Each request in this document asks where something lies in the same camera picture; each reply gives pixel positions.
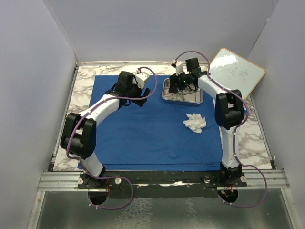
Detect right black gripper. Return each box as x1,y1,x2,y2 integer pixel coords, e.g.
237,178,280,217
168,70,191,94

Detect purple patterned packet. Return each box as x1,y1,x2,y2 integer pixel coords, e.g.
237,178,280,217
164,93,177,100

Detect stainless steel instrument tray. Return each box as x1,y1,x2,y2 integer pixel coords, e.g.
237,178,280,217
162,78,203,106

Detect blue surgical drape cloth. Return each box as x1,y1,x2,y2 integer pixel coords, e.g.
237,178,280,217
77,74,226,171

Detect white gauze pieces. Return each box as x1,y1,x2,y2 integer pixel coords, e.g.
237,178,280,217
183,114,206,134

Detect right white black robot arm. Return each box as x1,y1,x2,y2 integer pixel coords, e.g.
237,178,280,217
169,58,244,187

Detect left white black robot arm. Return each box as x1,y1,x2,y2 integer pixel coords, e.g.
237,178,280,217
60,68,151,188

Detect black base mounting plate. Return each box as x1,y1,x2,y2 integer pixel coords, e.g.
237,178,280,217
77,170,247,199

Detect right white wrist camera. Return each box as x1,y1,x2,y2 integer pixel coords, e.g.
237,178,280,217
175,61,184,76

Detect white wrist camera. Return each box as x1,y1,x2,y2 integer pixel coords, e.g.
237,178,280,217
133,73,150,89
175,61,184,76

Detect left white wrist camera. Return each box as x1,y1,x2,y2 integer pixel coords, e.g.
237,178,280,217
133,73,150,89

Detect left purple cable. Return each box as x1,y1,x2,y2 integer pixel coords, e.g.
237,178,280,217
65,66,158,210

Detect purple cable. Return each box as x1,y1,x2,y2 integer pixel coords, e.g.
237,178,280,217
171,51,268,209
65,66,158,210

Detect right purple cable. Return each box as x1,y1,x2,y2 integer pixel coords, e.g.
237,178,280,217
171,51,268,209

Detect small whiteboard with wooden frame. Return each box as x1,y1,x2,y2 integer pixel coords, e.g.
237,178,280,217
210,48,266,100

